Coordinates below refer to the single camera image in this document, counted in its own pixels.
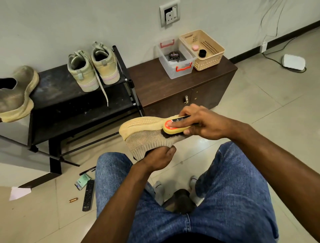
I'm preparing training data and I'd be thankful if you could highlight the person's right hand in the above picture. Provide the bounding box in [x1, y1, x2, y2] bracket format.
[170, 104, 236, 141]

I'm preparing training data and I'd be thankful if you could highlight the person's left hand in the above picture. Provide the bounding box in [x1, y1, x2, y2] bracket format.
[135, 145, 177, 173]

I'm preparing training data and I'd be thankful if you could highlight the worn tan slip-on shoe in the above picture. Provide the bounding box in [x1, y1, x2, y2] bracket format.
[119, 115, 188, 161]
[0, 65, 40, 123]

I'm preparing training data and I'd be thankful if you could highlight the black orange shoe brush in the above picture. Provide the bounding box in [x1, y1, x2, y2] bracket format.
[162, 115, 192, 135]

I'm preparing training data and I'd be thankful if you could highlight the clear plastic storage box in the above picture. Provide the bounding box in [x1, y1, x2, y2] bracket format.
[158, 39, 198, 80]

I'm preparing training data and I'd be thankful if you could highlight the beige plastic basket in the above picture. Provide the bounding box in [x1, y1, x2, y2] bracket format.
[178, 29, 226, 71]

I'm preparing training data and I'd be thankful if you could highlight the pale green lace-up shoe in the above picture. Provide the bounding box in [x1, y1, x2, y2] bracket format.
[91, 41, 121, 85]
[67, 50, 110, 107]

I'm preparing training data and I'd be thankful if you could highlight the person's left forearm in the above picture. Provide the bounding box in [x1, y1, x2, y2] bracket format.
[81, 165, 162, 243]

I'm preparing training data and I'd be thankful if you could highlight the person's right forearm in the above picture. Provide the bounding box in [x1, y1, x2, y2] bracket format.
[227, 123, 320, 242]

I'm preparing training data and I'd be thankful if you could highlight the person's left leg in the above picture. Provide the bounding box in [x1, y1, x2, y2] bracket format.
[95, 152, 191, 243]

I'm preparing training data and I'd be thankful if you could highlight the person's leg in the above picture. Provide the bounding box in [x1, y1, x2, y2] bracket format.
[95, 152, 191, 243]
[187, 141, 280, 243]

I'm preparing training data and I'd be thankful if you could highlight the dark brown wooden cabinet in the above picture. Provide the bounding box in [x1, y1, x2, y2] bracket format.
[127, 55, 239, 118]

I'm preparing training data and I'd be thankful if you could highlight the person's right leg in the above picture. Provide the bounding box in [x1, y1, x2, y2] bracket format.
[187, 141, 280, 243]

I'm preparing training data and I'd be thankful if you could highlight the black pen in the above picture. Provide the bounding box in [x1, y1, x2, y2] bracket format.
[79, 166, 97, 176]

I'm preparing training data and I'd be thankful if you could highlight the black remote control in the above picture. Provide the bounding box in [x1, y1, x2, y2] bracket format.
[82, 179, 95, 212]

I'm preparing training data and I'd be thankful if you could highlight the green paper packet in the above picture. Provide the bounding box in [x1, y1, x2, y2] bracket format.
[74, 173, 92, 191]

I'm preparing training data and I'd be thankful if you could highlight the black metal shoe rack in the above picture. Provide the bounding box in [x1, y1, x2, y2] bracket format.
[0, 45, 145, 188]

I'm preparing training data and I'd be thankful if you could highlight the white router box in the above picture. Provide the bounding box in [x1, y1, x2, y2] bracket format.
[281, 53, 307, 72]

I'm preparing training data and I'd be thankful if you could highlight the white paper sheet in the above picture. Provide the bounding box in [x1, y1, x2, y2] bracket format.
[9, 186, 32, 201]

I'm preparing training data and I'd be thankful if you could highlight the white cable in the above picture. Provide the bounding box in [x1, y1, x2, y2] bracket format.
[260, 0, 306, 73]

